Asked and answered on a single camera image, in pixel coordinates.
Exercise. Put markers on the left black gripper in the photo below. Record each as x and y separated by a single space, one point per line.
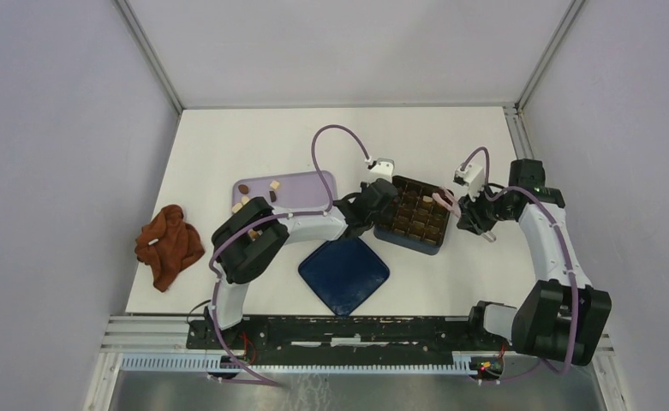
385 216

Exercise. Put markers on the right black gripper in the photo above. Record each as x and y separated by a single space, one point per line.
471 217

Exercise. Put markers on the pink tongs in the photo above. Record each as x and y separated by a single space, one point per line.
446 199

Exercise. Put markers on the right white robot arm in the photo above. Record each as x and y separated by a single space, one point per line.
563 316

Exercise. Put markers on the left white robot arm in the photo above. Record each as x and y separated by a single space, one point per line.
246 244

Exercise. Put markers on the blue tin chocolate box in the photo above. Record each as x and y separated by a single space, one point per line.
409 222

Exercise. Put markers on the purple chocolate tray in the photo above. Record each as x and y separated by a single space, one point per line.
303 190

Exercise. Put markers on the blue tin lid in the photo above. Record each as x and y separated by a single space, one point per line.
343 274

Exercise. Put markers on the brown crumpled cloth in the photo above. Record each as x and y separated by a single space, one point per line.
168 245

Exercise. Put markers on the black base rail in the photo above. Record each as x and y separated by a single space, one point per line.
358 341

